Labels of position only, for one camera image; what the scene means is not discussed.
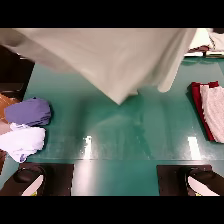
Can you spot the cream T-shirt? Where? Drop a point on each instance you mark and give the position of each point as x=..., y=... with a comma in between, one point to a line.
x=110, y=60

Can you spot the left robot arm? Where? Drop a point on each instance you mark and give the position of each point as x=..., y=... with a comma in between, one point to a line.
x=25, y=175

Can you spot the purple garment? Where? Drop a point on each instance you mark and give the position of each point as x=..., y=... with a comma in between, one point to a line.
x=29, y=111

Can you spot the white textured garment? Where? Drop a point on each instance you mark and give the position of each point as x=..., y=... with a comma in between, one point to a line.
x=214, y=111

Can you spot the pale folded garment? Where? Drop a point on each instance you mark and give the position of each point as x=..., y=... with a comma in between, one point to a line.
x=201, y=38

